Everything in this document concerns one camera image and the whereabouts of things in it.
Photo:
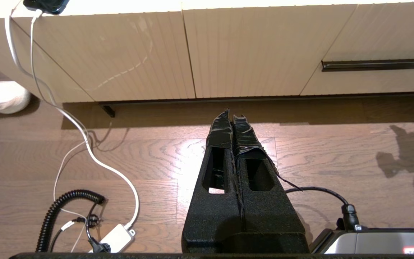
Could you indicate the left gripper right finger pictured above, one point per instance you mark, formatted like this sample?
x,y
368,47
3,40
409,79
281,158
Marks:
x,y
271,219

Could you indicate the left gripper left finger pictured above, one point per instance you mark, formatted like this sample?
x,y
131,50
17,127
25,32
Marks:
x,y
210,216

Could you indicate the cream ribbed drawer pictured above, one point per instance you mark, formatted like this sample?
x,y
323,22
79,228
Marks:
x,y
390,36

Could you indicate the grey robot base panel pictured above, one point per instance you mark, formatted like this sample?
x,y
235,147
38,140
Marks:
x,y
372,242

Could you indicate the white power adapter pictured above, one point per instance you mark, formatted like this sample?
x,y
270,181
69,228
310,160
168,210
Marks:
x,y
117,237

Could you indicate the cream ribbed cabinet door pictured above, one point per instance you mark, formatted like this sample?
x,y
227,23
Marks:
x,y
257,50

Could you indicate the cream scratched cabinet door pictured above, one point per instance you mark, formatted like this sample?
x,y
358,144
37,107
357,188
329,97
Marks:
x,y
120,54

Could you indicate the white sneaker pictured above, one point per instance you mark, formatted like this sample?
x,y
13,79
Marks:
x,y
2,97

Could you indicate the black smartphone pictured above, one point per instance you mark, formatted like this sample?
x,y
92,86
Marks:
x,y
45,5

